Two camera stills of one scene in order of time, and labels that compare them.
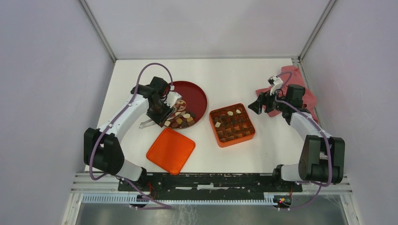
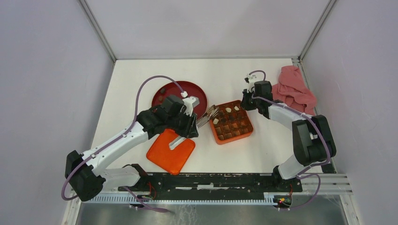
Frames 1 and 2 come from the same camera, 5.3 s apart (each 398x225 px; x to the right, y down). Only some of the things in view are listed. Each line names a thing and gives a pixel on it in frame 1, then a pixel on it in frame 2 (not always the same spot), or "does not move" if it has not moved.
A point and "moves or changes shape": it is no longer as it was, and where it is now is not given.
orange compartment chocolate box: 232,125 moves or changes shape
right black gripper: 256,106 -> 244,104
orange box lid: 170,151 does not move
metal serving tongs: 150,122 moves or changes shape
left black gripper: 160,119 -> 190,130
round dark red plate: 194,97 does not move
